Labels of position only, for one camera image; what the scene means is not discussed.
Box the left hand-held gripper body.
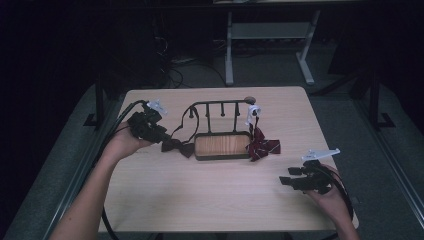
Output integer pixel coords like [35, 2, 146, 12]
[127, 99, 169, 143]

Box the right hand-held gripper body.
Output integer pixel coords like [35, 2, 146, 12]
[299, 148, 341, 195]

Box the black bow tie with strap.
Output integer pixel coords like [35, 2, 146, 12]
[161, 104, 201, 159]

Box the dark red striped bow tie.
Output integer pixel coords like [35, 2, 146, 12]
[245, 104, 282, 163]

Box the black hook rack wooden base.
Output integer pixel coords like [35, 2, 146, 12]
[188, 95, 258, 162]

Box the person's left hand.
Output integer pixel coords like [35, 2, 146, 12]
[101, 120, 155, 163]

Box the person's right hand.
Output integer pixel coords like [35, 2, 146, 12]
[305, 164, 352, 224]

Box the black metal stand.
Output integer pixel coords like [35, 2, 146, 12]
[366, 69, 397, 132]
[83, 74, 108, 130]

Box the white power strip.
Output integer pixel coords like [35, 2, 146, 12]
[170, 57, 198, 65]

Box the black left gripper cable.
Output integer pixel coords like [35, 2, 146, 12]
[94, 99, 149, 240]

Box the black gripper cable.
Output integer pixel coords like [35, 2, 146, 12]
[94, 99, 149, 240]
[316, 165, 355, 223]

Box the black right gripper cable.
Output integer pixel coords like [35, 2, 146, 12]
[316, 165, 355, 223]

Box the tangle of floor cables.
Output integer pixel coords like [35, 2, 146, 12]
[151, 31, 228, 90]

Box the white metal desk frame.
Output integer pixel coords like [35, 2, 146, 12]
[224, 9, 322, 86]

